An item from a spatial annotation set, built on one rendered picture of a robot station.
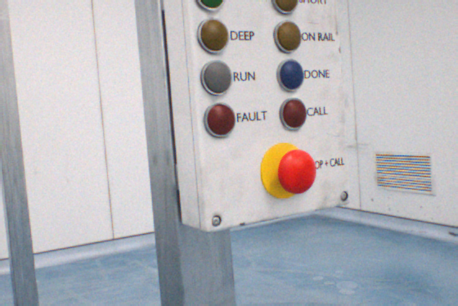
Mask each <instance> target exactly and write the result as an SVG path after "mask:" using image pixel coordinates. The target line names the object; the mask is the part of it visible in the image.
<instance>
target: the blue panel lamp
mask: <svg viewBox="0 0 458 306"><path fill-rule="evenodd" d="M281 81H282V83H283V84H284V85H285V87H286V88H287V89H289V90H295V89H296V88H298V87H299V86H300V85H301V84H302V82H303V69H302V67H301V65H299V64H298V63H296V62H294V61H287V62H286V63H284V64H283V66H282V67H281Z"/></svg>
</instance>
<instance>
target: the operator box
mask: <svg viewBox="0 0 458 306"><path fill-rule="evenodd" d="M160 1H161V11H164V15H165V24H166V34H167V44H168V63H169V72H170V81H171V90H172V100H173V104H172V110H173V128H174V137H175V147H176V157H177V163H176V164H174V170H175V179H176V189H177V190H179V195H180V204H181V213H182V224H184V225H187V226H188V227H193V228H195V229H198V230H201V231H202V232H220V231H225V230H229V229H232V228H236V227H243V226H248V225H251V224H255V223H262V222H266V221H270V220H274V219H278V218H285V217H289V216H293V215H297V214H305V213H308V212H312V211H316V210H320V209H328V208H331V207H335V206H339V205H346V204H348V203H349V202H350V192H349V179H348V154H347V142H346V128H345V116H344V91H343V78H342V66H341V52H340V40H339V15H338V3H337V0H326V3H325V0H321V1H322V2H323V4H322V3H321V1H319V3H318V0H317V1H316V2H315V3H312V2H311V1H310V0H309V3H308V0H304V2H300V1H299V4H298V6H297V8H296V10H295V11H293V12H291V13H290V14H286V15H283V14H281V13H280V12H278V11H277V10H276V9H275V8H274V6H273V5H272V1H271V0H267V1H266V0H226V1H225V3H224V4H223V6H222V7H221V8H219V9H217V10H216V11H205V10H204V9H203V8H201V7H200V6H199V5H198V3H197V2H196V0H160ZM209 17H216V18H218V19H220V20H222V21H223V22H224V23H225V24H226V26H227V28H228V30H229V36H230V40H229V43H228V45H227V47H226V48H225V49H224V50H223V51H222V52H219V53H208V52H206V51H204V50H203V49H202V47H201V46H200V44H199V42H198V39H197V29H198V27H199V25H200V23H201V22H202V21H203V20H204V19H206V18H209ZM282 20H292V21H293V22H294V23H296V24H297V26H298V27H299V29H300V31H301V34H303V33H306V34H304V35H303V39H304V40H307V35H308V33H310V34H311V36H312V37H313V33H315V41H313V39H312V37H311V36H310V41H309V36H308V40H307V41H303V39H302V41H301V43H300V46H299V48H298V49H297V50H296V51H294V52H289V53H285V52H283V51H281V50H280V49H279V48H278V47H277V46H276V44H275V41H274V38H273V33H274V29H275V27H276V25H277V24H278V23H279V22H281V21H282ZM230 31H234V32H236V33H237V36H238V37H237V39H234V40H231V35H230ZM239 31H243V33H240V35H243V37H240V38H243V39H244V40H239ZM244 31H248V33H244ZM249 32H254V36H253V37H251V40H250V36H249V37H246V38H249V40H245V35H249ZM318 33H321V34H322V36H321V38H322V40H324V37H325V33H326V34H327V37H328V39H329V41H328V40H327V38H325V41H321V38H320V41H318ZM329 33H331V34H332V40H334V41H331V39H330V34H329ZM313 38H314V37H313ZM289 59H293V60H296V61H297V62H298V63H299V64H300V65H301V66H302V67H303V71H305V70H309V71H310V74H309V72H308V71H306V78H307V77H309V75H310V76H311V72H312V70H316V71H317V73H318V75H317V77H316V78H313V77H312V76H311V77H310V78H308V79H305V73H304V81H303V85H302V86H301V88H300V89H298V90H294V91H286V90H285V89H282V88H281V87H280V85H279V83H278V82H277V79H276V70H277V67H278V65H279V64H280V63H281V62H282V61H284V60H289ZM208 61H224V62H226V63H227V64H228V65H229V67H230V70H231V74H232V83H231V87H230V89H229V90H228V91H227V92H226V93H224V94H222V95H212V94H209V93H207V92H206V91H205V90H204V89H203V88H202V86H201V81H200V73H201V68H202V67H203V65H204V64H205V63H206V62H208ZM318 70H320V71H321V72H322V73H323V75H324V71H323V70H325V78H324V77H323V76H322V74H321V73H320V78H319V72H318ZM326 70H327V73H329V74H327V77H328V76H330V77H329V78H327V77H326ZM233 72H236V73H238V76H237V78H238V79H239V80H240V81H238V80H237V78H235V80H236V81H235V82H234V76H233ZM240 72H241V78H242V79H243V80H245V72H247V79H246V81H242V80H241V79H240ZM248 72H250V73H251V75H252V76H253V77H254V72H255V81H254V80H253V78H252V77H251V76H249V78H248ZM291 97H296V98H298V99H300V100H301V101H302V102H303V103H304V105H305V106H306V109H307V118H306V121H305V123H304V125H303V126H302V127H301V128H299V129H288V128H286V127H285V126H284V125H283V124H282V122H281V120H280V116H279V111H280V107H281V104H282V103H283V101H284V100H286V99H287V98H291ZM216 102H224V103H227V104H228V105H229V106H230V107H231V108H232V110H233V111H234V114H235V117H236V114H240V115H238V116H241V118H238V121H239V122H237V117H236V123H235V127H234V128H233V130H232V131H231V133H230V134H229V135H228V136H226V137H214V136H212V135H210V134H209V133H208V132H207V131H206V129H205V127H204V122H203V116H204V112H205V111H206V109H207V108H208V107H209V106H210V105H211V104H213V103H216ZM315 107H316V108H317V112H318V114H319V115H318V114H317V113H315V114H314V116H309V115H308V113H309V114H310V115H313V113H314V110H315ZM319 107H320V108H321V114H324V107H325V113H326V114H328V115H320V111H319ZM308 108H312V109H310V110H309V111H308ZM262 111H266V113H264V116H265V119H263V113H261V112H262ZM254 112H255V114H256V119H255V120H253V121H252V120H250V119H249V113H250V118H251V119H254ZM257 112H258V118H259V119H260V120H258V119H257ZM244 113H245V114H246V116H247V117H248V119H249V121H248V120H247V119H243V122H241V121H242V118H243V116H244ZM279 143H289V144H291V145H293V146H296V147H298V148H299V149H300V150H304V151H306V152H307V153H309V154H310V155H311V157H312V158H313V160H314V163H315V162H316V161H318V162H319V164H320V160H322V161H323V164H322V162H321V164H322V165H321V169H320V165H319V169H316V177H315V180H314V182H313V185H312V186H311V188H310V189H308V190H307V191H306V192H304V193H302V194H295V195H294V196H292V197H290V198H287V199H279V198H276V197H274V196H271V195H270V194H269V193H268V192H267V191H266V190H265V188H264V187H263V185H262V182H261V179H260V164H261V161H262V158H263V156H264V154H265V153H266V151H267V150H268V149H269V148H270V147H271V146H275V145H276V144H279ZM341 157H342V164H344V165H339V164H341ZM336 158H337V160H336ZM338 158H339V162H338ZM331 159H335V160H336V163H338V165H339V166H337V164H336V166H334V167H332V166H331V165H330V161H331V164H332V165H334V164H335V160H331ZM326 161H327V163H328V164H327V166H326V164H325V163H326Z"/></svg>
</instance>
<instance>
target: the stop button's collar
mask: <svg viewBox="0 0 458 306"><path fill-rule="evenodd" d="M293 149H298V147H296V146H293V145H291V144H289V143H279V144H276V145H275V146H271V147H270V148H269V149H268V150H267V151H266V153H265V154H264V156H263V158H262V161H261V164H260V179H261V182H262V185H263V187H264V188H265V190H266V191H267V192H268V193H269V194H270V195H271V196H274V197H276V198H279V199H287V198H290V197H292V196H294V195H295V194H291V193H289V192H287V191H286V190H285V189H284V188H283V186H282V185H281V183H280V180H279V177H278V168H279V164H280V162H281V159H282V157H283V156H284V155H285V154H286V153H287V152H288V151H290V150H293ZM331 160H335V159H331ZM336 160H337V158H336ZM336 160H335V164H334V165H332V164H331V161H330V165H331V166H332V167H334V166H336V164H337V166H339V165H344V164H342V157H341V164H339V165H338V163H336ZM316 162H317V163H318V168H316V169H319V165H320V169H321V165H322V164H323V161H322V160H320V164H319V162H318V161H316ZM316 162H315V165H316ZM321 162H322V164H321ZM338 162H339V158H338Z"/></svg>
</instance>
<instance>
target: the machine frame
mask: <svg viewBox="0 0 458 306"><path fill-rule="evenodd" d="M134 6H135V16H136V25H137V42H138V51H139V61H140V70H141V87H142V96H143V106H144V115H145V133H146V150H147V159H148V169H149V178H150V195H151V204H152V214H153V224H154V232H155V250H156V258H157V268H158V277H159V294H160V303H161V306H236V298H235V287H234V278H233V267H232V256H231V238H230V229H229V230H225V231H220V232H202V231H201V230H198V229H195V228H193V227H188V226H187V225H184V224H182V213H181V204H180V195H179V190H177V189H176V179H175V170H174V164H176V163H177V157H176V147H175V137H174V128H173V110H172V104H173V100H172V90H171V81H170V72H169V63H168V44H167V34H166V24H165V15H164V11H161V1H160V0H134ZM0 180H1V188H2V202H3V209H4V217H5V224H6V232H7V246H8V254H9V261H10V269H11V282H12V290H13V297H14V305H15V306H39V303H38V289H37V282H36V278H35V272H34V252H33V243H32V236H31V228H30V221H29V206H28V198H27V191H26V183H25V168H24V161H23V152H22V137H21V129H20V115H19V107H18V100H17V91H16V77H15V70H14V61H13V54H12V46H11V24H10V16H9V9H8V1H7V0H0Z"/></svg>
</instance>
